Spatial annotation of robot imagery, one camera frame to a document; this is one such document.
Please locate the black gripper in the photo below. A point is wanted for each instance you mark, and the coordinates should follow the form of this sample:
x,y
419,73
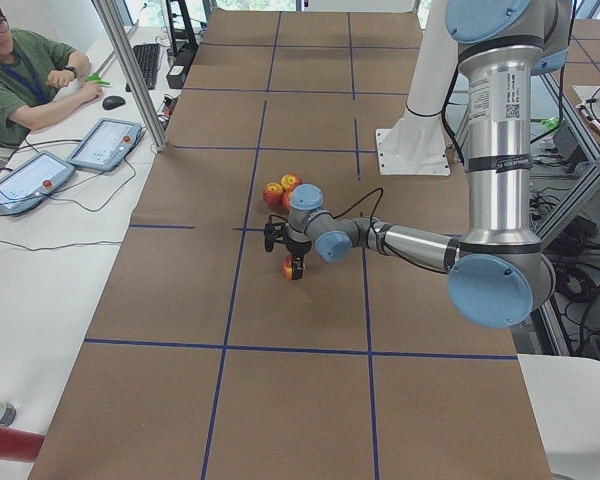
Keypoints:
x,y
297,247

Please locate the lone red yellow apple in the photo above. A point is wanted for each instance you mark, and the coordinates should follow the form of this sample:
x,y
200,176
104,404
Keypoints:
x,y
285,267

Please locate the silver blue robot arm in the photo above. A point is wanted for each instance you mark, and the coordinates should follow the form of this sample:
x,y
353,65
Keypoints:
x,y
497,271

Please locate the red yellow apple front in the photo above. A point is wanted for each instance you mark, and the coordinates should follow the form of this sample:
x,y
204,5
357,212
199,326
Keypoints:
x,y
286,199

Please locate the red yellow apple right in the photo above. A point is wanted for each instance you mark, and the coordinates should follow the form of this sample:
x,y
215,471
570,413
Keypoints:
x,y
273,193

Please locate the red yellow apple back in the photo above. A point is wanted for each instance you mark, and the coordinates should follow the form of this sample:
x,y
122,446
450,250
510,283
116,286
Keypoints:
x,y
290,181

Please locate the brown paper table cover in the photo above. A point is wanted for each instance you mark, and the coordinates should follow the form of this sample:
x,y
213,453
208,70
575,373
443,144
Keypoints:
x,y
203,362

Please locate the far blue teach pendant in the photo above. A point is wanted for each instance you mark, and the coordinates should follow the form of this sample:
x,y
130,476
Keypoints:
x,y
106,145

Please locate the blue teach pendant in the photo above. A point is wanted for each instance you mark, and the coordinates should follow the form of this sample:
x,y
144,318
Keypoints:
x,y
27,186
106,145

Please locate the black computer mouse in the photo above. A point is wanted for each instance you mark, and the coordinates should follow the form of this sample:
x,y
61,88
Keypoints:
x,y
112,102

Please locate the black keyboard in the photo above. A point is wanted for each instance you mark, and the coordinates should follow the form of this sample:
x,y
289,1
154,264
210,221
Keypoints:
x,y
148,58

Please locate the near blue teach pendant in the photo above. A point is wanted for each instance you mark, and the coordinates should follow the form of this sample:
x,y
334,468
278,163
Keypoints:
x,y
27,186

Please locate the person in green shirt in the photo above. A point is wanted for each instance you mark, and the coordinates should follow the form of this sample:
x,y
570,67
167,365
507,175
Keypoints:
x,y
33,69

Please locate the red fire extinguisher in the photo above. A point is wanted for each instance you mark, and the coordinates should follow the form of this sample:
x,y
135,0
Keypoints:
x,y
18,445

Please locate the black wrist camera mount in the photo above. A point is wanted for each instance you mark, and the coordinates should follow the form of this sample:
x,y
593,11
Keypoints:
x,y
275,232

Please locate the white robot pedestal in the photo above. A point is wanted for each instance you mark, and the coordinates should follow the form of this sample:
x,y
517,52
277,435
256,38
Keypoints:
x,y
415,145

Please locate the aluminium frame post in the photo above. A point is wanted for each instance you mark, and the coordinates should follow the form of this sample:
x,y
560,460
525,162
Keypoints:
x,y
114,28

